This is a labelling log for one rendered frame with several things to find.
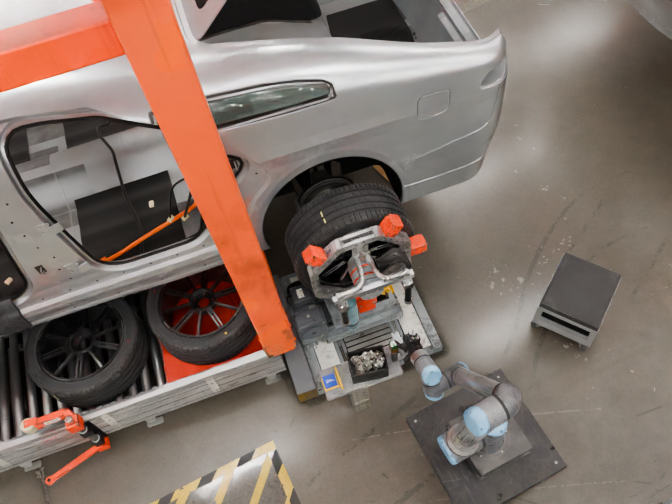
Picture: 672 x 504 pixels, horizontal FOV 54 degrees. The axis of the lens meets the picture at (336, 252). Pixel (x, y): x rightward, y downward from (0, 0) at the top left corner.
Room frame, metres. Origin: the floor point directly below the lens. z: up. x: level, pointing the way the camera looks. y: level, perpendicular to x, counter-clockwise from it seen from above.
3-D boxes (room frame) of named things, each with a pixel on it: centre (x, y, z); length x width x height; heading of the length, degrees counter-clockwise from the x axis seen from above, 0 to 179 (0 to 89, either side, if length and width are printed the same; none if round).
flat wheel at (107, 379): (1.83, 1.52, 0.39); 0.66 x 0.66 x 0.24
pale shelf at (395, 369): (1.35, -0.01, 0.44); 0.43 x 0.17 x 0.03; 100
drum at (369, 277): (1.69, -0.13, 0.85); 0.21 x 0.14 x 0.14; 10
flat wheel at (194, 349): (1.95, 0.82, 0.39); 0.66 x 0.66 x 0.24
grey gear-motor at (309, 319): (1.89, 0.25, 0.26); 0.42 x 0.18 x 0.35; 10
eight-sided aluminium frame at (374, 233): (1.76, -0.11, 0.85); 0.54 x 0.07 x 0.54; 100
